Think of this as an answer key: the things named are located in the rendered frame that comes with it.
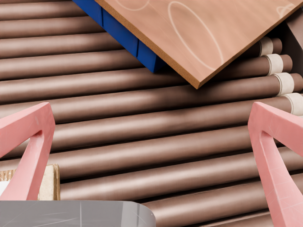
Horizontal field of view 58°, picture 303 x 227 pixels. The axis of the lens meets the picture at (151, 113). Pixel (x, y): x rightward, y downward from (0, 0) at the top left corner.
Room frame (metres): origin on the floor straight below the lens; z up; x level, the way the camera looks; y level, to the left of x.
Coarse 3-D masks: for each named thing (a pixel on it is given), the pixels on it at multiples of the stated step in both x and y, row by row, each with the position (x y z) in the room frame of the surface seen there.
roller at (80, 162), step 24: (120, 144) 0.17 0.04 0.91; (144, 144) 0.18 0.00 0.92; (168, 144) 0.19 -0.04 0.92; (192, 144) 0.20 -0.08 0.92; (216, 144) 0.21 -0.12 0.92; (240, 144) 0.22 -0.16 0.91; (0, 168) 0.09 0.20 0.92; (72, 168) 0.12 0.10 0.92; (96, 168) 0.13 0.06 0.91; (120, 168) 0.14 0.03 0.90
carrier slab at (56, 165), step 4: (48, 164) 0.11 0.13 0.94; (52, 164) 0.11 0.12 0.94; (56, 164) 0.11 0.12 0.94; (56, 168) 0.11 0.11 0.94; (0, 172) 0.09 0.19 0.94; (4, 172) 0.09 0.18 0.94; (8, 172) 0.09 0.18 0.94; (12, 172) 0.09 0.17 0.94; (56, 172) 0.10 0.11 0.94; (0, 176) 0.08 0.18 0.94; (4, 176) 0.08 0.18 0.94; (8, 176) 0.08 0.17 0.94; (12, 176) 0.08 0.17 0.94; (56, 176) 0.10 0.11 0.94; (0, 180) 0.08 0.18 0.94; (4, 180) 0.08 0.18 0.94; (8, 180) 0.08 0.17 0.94; (56, 180) 0.09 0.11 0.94; (56, 184) 0.09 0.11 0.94; (56, 188) 0.08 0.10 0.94
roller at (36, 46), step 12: (48, 36) 0.36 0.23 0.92; (60, 36) 0.36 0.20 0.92; (72, 36) 0.37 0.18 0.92; (84, 36) 0.38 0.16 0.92; (96, 36) 0.38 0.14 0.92; (108, 36) 0.39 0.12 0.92; (264, 36) 0.50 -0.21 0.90; (0, 48) 0.31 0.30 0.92; (12, 48) 0.31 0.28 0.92; (24, 48) 0.32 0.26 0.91; (36, 48) 0.33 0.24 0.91; (48, 48) 0.33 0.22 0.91; (60, 48) 0.34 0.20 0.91; (72, 48) 0.35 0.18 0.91; (84, 48) 0.36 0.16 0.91; (96, 48) 0.37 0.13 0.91; (108, 48) 0.37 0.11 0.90; (120, 48) 0.38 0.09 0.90
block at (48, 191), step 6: (48, 168) 0.10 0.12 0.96; (54, 168) 0.10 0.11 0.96; (48, 174) 0.09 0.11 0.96; (54, 174) 0.09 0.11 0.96; (42, 180) 0.08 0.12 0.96; (48, 180) 0.08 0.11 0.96; (54, 180) 0.08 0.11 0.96; (42, 186) 0.07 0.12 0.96; (48, 186) 0.07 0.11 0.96; (54, 186) 0.08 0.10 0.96; (42, 192) 0.07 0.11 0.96; (48, 192) 0.07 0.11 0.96; (54, 192) 0.07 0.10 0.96; (42, 198) 0.06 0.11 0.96; (48, 198) 0.06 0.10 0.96; (54, 198) 0.06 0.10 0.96
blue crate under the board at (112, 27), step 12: (84, 0) 0.44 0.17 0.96; (96, 12) 0.41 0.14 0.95; (108, 24) 0.39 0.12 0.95; (120, 24) 0.37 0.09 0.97; (120, 36) 0.37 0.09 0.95; (132, 36) 0.35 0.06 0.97; (132, 48) 0.35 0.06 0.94; (144, 48) 0.33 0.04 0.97; (144, 60) 0.33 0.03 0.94; (156, 60) 0.32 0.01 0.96
